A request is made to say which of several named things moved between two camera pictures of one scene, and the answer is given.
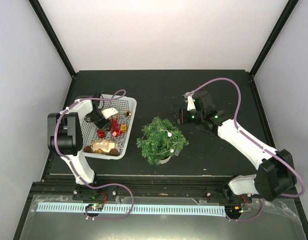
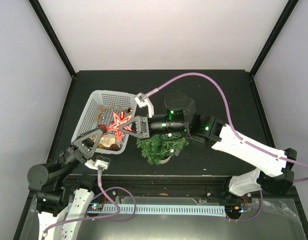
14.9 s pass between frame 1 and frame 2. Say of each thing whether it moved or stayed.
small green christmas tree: stayed
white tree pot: stayed
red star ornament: moved
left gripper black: moved
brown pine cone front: moved
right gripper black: moved
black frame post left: stayed
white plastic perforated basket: stayed
